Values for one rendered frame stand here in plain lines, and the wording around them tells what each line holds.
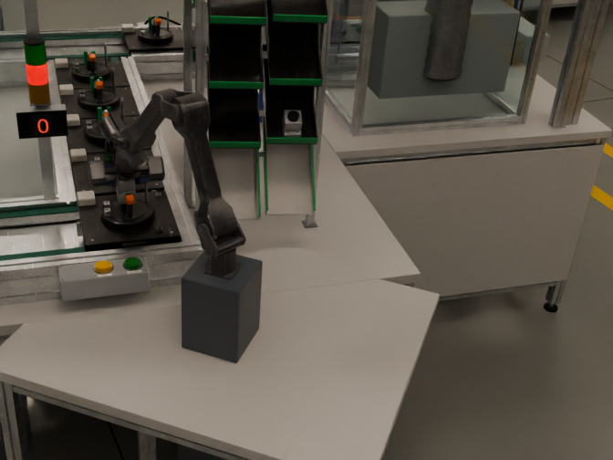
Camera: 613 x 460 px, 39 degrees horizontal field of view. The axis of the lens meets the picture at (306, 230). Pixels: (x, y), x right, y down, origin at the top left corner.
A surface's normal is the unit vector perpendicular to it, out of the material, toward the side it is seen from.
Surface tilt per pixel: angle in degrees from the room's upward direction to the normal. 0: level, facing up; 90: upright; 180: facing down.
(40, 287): 90
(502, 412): 0
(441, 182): 90
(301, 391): 0
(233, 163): 45
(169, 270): 90
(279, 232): 0
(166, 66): 90
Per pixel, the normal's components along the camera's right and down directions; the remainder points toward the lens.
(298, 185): 0.14, -0.22
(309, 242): 0.07, -0.84
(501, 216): 0.30, 0.52
